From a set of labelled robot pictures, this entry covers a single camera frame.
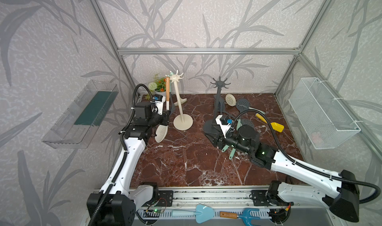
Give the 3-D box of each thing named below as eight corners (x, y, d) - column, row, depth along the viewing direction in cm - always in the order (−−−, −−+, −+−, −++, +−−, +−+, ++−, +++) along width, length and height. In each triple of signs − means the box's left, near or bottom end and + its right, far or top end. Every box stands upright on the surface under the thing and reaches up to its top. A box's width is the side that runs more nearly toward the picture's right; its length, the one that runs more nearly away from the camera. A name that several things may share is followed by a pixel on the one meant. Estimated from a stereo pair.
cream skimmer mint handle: (225, 106, 115) (225, 103, 112) (224, 96, 121) (224, 93, 119) (235, 106, 115) (236, 103, 112) (234, 96, 121) (234, 93, 119)
